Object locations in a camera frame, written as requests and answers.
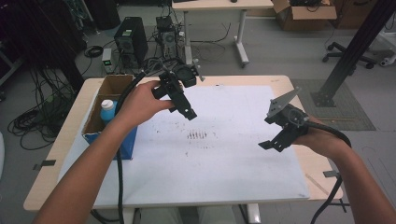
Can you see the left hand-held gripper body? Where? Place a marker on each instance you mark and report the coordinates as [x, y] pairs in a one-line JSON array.
[[172, 85]]

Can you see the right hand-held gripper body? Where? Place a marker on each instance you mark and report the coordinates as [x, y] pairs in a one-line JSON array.
[[288, 119]]

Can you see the cardboard box with blue side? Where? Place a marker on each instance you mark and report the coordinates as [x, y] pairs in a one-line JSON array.
[[124, 149]]

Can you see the blue bottle with white cap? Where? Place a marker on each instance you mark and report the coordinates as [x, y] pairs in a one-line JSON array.
[[107, 111]]

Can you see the person's left hand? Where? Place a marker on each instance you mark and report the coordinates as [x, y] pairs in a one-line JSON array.
[[140, 102]]

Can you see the person's right hand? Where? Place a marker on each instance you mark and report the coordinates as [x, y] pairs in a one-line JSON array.
[[323, 140]]

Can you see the open computer tower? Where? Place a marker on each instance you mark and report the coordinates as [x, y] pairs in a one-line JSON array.
[[167, 37]]

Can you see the black tape strip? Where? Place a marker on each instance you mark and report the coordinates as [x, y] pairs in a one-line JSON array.
[[46, 163], [330, 174]]

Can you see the white table mat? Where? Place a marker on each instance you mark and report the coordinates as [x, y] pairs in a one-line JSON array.
[[218, 168]]

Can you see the grey floor mat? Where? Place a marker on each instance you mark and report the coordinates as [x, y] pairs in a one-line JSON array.
[[348, 119]]

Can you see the black computer tower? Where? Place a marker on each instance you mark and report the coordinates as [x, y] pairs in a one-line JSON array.
[[132, 39]]

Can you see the white power unit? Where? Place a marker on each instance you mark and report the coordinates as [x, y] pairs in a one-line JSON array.
[[107, 60]]

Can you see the white table leg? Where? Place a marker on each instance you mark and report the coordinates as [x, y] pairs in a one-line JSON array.
[[253, 214]]

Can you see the black office chair base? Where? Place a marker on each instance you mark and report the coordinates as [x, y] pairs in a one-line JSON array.
[[348, 56]]

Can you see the black metal stand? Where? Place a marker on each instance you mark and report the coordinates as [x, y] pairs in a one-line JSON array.
[[351, 53]]

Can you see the light wooden desk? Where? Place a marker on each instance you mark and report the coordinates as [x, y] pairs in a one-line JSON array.
[[218, 4]]

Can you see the open brown cardboard box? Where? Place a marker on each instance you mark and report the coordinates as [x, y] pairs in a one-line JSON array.
[[306, 15]]

